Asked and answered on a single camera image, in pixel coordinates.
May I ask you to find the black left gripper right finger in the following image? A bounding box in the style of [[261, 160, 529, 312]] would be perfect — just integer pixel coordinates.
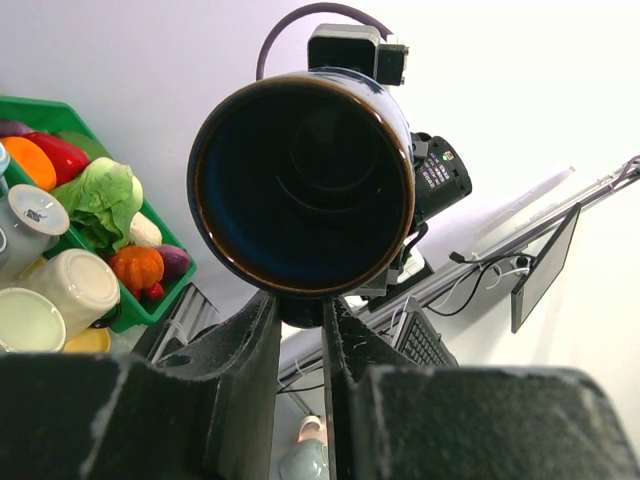
[[322, 300, 639, 479]]

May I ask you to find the orange toy pumpkin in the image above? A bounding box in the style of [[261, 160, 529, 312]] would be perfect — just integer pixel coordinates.
[[109, 245, 164, 300]]

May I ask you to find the green toy cabbage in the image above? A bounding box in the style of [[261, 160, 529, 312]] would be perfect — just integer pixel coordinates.
[[51, 157, 144, 254]]

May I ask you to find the black monitor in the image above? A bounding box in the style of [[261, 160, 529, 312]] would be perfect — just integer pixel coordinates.
[[510, 203, 582, 334]]

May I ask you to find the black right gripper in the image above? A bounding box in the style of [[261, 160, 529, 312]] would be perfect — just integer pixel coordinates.
[[349, 132, 472, 300]]

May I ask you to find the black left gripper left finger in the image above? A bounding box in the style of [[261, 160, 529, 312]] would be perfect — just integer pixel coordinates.
[[1, 292, 281, 479]]

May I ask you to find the green plastic bin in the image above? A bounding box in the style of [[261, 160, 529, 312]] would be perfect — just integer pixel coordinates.
[[1, 96, 196, 332]]

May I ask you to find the light blue faceted mug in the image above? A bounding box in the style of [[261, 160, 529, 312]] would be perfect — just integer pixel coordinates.
[[0, 143, 11, 196]]

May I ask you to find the white toy radish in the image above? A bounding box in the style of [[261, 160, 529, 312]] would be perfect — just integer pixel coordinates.
[[129, 212, 163, 248]]

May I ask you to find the dark purple toy eggplant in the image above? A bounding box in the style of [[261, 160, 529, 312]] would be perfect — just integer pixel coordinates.
[[0, 119, 34, 138]]

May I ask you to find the cream mug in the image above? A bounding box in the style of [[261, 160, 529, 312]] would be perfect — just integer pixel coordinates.
[[19, 247, 122, 343]]

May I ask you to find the small grey cup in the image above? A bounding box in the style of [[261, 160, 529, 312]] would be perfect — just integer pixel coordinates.
[[1, 184, 70, 287]]

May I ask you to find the purple toy onion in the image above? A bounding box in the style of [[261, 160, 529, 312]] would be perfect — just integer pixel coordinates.
[[155, 244, 191, 279]]

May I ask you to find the dark blue mug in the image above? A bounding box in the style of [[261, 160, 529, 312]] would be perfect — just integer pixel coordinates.
[[187, 67, 415, 329]]

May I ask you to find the orange toy fruit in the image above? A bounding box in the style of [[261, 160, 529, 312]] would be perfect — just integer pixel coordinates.
[[1, 136, 57, 192]]

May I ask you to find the yellow tray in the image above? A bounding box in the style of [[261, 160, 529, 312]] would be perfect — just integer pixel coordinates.
[[19, 254, 112, 354]]

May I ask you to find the red toy pepper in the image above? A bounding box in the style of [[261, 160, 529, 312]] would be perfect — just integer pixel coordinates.
[[25, 132, 90, 186]]

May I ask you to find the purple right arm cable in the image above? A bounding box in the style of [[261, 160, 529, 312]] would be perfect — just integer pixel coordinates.
[[254, 1, 394, 82]]

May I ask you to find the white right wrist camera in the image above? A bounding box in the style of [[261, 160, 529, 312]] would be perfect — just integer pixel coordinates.
[[307, 24, 409, 86]]

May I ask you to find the light green mug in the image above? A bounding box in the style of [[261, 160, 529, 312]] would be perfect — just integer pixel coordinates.
[[1, 287, 66, 353]]

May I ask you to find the black keyboard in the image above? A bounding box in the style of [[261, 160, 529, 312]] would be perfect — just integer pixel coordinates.
[[391, 296, 459, 367]]

